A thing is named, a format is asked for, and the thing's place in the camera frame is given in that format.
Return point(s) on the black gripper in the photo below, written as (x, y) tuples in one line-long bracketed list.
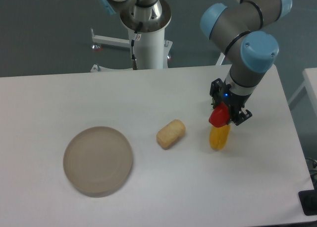
[(220, 92)]

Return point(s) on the red pepper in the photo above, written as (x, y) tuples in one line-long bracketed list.
[(219, 116)]

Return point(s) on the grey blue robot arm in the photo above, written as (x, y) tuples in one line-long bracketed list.
[(237, 32)]

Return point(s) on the round beige plate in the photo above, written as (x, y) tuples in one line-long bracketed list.
[(98, 161)]

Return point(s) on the beige bread roll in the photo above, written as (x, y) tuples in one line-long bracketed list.
[(170, 133)]

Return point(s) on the white side table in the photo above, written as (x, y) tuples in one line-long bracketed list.
[(308, 86)]

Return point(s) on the black box at edge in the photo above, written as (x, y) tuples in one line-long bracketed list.
[(308, 199)]

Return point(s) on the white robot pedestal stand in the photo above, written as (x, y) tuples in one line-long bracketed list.
[(146, 40)]

